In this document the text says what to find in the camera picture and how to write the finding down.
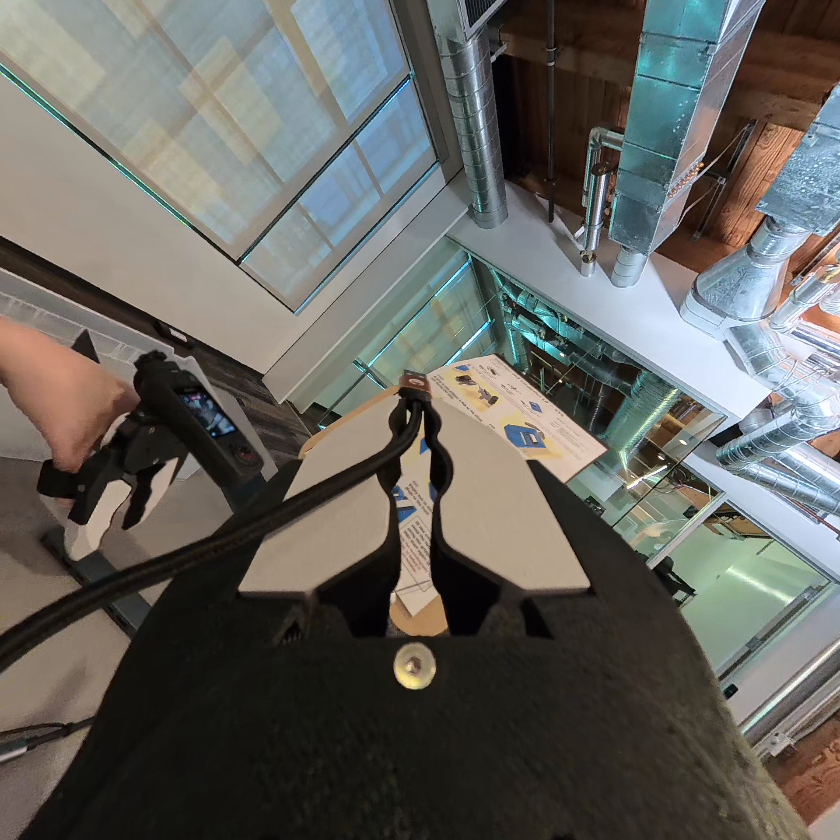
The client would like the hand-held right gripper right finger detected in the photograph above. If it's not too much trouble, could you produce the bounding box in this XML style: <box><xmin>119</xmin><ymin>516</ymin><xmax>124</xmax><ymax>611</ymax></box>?
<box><xmin>422</xmin><ymin>397</ymin><xmax>594</xmax><ymax>637</ymax></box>

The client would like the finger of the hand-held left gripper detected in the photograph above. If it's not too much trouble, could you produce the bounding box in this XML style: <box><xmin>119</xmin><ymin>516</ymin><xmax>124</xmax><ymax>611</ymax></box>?
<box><xmin>64</xmin><ymin>478</ymin><xmax>142</xmax><ymax>563</ymax></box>
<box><xmin>128</xmin><ymin>451</ymin><xmax>193</xmax><ymax>531</ymax></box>

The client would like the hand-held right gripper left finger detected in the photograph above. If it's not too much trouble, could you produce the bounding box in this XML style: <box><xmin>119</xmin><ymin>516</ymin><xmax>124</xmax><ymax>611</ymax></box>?
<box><xmin>236</xmin><ymin>397</ymin><xmax>404</xmax><ymax>637</ymax></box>

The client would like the orange plug usb cable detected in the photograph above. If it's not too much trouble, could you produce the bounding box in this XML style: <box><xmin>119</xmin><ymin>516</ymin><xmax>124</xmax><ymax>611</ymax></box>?
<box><xmin>0</xmin><ymin>371</ymin><xmax>429</xmax><ymax>673</ymax></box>

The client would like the person's left hand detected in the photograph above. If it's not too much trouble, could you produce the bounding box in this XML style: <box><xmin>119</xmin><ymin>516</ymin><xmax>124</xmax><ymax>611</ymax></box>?
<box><xmin>0</xmin><ymin>316</ymin><xmax>142</xmax><ymax>475</ymax></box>

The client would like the printed instruction sheet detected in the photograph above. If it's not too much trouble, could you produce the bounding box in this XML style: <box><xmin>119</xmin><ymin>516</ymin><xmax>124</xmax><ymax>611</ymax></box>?
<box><xmin>388</xmin><ymin>353</ymin><xmax>609</xmax><ymax>618</ymax></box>

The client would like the instruction sheet on wooden stand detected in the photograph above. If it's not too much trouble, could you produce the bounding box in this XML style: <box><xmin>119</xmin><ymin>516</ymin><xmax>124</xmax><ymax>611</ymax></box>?
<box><xmin>298</xmin><ymin>387</ymin><xmax>592</xmax><ymax>639</ymax></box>

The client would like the clear plastic box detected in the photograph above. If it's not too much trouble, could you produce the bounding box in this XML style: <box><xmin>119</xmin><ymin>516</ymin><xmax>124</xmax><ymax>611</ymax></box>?
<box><xmin>0</xmin><ymin>268</ymin><xmax>165</xmax><ymax>358</ymax></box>

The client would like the frosted glass window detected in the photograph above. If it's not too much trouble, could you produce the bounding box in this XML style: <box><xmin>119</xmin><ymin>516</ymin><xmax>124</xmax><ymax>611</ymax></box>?
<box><xmin>0</xmin><ymin>0</ymin><xmax>442</xmax><ymax>311</ymax></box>

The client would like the silver metal pipe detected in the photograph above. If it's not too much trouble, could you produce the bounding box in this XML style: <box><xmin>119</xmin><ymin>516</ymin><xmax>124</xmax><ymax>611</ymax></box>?
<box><xmin>577</xmin><ymin>126</ymin><xmax>626</xmax><ymax>278</ymax></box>

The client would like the silver plug cable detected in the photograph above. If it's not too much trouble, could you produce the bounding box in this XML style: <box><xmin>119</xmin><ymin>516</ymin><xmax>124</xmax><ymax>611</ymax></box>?
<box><xmin>0</xmin><ymin>717</ymin><xmax>97</xmax><ymax>767</ymax></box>

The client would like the silver round ventilation duct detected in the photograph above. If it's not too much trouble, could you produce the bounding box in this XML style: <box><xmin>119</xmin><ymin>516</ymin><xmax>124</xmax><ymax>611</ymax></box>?
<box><xmin>679</xmin><ymin>217</ymin><xmax>840</xmax><ymax>521</ymax></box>

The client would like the silver spiral duct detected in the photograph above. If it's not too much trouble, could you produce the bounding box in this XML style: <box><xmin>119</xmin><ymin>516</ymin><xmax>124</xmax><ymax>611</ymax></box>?
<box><xmin>428</xmin><ymin>0</ymin><xmax>511</xmax><ymax>231</ymax></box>

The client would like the silver rectangular duct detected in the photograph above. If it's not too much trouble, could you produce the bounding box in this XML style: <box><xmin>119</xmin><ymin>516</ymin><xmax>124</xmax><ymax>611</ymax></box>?
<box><xmin>755</xmin><ymin>85</ymin><xmax>840</xmax><ymax>238</ymax></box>
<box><xmin>607</xmin><ymin>0</ymin><xmax>767</xmax><ymax>256</ymax></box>

